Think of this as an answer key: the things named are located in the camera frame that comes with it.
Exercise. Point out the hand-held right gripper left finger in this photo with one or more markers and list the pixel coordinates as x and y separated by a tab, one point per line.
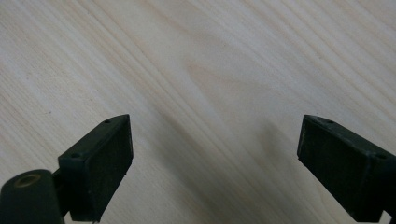
93	174

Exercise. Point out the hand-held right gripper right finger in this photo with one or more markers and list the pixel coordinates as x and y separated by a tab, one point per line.
342	168

